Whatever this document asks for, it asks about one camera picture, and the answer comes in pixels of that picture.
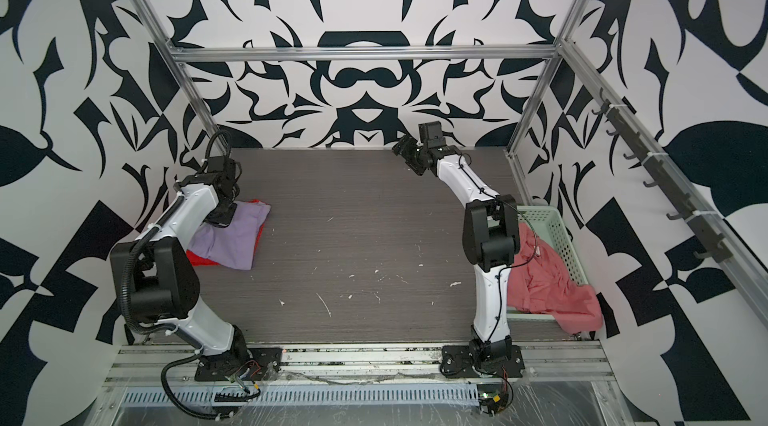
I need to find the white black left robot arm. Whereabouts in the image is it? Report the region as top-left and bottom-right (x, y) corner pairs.
(109, 156), (250, 371)

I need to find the aluminium frame post left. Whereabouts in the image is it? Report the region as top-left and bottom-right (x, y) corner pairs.
(129, 0), (219, 137)

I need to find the purple t shirt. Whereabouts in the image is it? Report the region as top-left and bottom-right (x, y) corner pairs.
(188, 200), (271, 272)

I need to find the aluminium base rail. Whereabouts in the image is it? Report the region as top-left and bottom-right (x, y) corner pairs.
(105, 341), (615, 386)

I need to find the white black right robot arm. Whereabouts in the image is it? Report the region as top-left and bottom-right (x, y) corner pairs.
(392, 122), (521, 371)

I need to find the mint green plastic basket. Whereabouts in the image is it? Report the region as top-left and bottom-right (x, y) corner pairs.
(507, 206), (589, 323)

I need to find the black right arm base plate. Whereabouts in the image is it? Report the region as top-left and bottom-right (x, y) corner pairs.
(439, 341), (525, 379)

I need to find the black hook rail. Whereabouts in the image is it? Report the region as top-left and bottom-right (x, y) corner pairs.
(593, 89), (733, 263)

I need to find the red folded t shirt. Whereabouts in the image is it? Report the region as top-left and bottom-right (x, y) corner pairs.
(184, 199), (271, 268)

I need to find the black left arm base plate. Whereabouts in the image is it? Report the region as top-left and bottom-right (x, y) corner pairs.
(194, 347), (283, 382)

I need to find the pink t shirt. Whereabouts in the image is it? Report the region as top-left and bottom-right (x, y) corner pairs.
(507, 223), (603, 335)

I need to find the white slotted cable duct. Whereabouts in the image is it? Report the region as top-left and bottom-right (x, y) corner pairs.
(122, 382), (481, 408)

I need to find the aluminium frame back crossbar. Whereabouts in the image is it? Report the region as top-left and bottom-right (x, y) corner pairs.
(170, 45), (556, 64)

